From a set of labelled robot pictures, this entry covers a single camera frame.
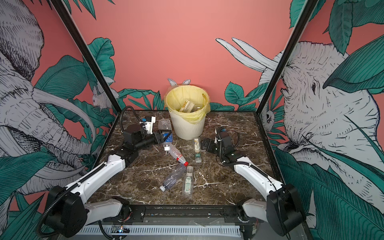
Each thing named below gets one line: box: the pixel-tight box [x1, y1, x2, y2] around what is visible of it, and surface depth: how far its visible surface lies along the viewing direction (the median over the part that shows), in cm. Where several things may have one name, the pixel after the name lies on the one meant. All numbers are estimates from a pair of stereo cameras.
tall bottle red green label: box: [179, 100, 195, 113], surface depth 98 cm
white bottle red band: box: [168, 143, 189, 167], surface depth 92 cm
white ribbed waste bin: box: [170, 111, 206, 140], surface depth 95 cm
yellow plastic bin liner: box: [165, 85, 211, 124], surface depth 97 cm
